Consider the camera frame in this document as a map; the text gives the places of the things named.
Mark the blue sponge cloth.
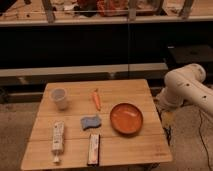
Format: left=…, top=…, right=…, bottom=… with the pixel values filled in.
left=81, top=115, right=101, bottom=130

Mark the orange carrot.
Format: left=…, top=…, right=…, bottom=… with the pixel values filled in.
left=92, top=89, right=101, bottom=111

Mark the flat dark rectangular box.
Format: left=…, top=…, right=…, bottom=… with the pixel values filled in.
left=87, top=134, right=100, bottom=166

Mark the white toothpaste tube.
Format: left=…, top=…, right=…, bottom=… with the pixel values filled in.
left=52, top=121, right=65, bottom=164

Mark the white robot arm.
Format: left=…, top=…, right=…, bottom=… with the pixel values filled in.
left=156, top=63, right=213, bottom=124

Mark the orange ceramic bowl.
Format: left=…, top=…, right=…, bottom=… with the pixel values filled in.
left=110, top=103, right=143, bottom=135

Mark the clear plastic cup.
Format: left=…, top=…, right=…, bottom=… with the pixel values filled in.
left=50, top=88, right=68, bottom=110

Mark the black box on right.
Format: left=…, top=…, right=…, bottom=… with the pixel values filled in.
left=166, top=45, right=213, bottom=73

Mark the red object on shelf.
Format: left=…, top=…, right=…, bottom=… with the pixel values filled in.
left=97, top=0, right=128, bottom=16

